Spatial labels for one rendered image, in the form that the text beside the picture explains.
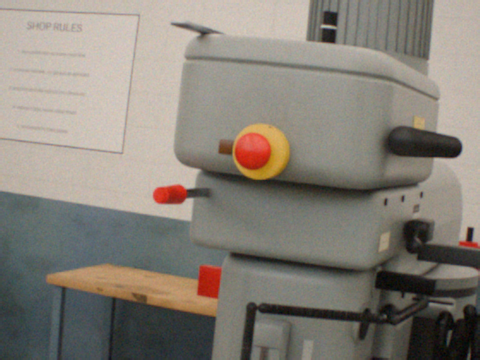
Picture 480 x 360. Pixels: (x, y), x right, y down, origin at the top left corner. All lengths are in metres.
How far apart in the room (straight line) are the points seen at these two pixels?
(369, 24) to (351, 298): 0.44
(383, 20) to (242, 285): 0.47
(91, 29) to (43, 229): 1.28
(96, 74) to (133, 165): 0.61
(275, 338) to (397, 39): 0.51
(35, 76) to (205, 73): 5.29
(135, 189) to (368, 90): 5.00
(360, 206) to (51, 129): 5.22
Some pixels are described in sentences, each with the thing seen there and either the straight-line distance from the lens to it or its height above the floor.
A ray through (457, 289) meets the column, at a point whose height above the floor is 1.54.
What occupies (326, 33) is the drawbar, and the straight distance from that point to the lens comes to 1.36.
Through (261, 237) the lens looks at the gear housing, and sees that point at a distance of 1.26.
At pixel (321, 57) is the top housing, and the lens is 1.14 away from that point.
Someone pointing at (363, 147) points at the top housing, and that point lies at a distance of 1.14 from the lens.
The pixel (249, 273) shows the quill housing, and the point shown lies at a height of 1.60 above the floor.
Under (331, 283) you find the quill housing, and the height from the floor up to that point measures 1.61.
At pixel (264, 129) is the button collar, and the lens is 1.13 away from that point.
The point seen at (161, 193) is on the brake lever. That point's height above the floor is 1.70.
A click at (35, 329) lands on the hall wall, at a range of 6.51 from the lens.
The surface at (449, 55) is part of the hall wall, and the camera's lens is 5.59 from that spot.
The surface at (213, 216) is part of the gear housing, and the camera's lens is 1.28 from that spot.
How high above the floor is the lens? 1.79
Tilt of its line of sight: 3 degrees down
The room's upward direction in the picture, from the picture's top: 6 degrees clockwise
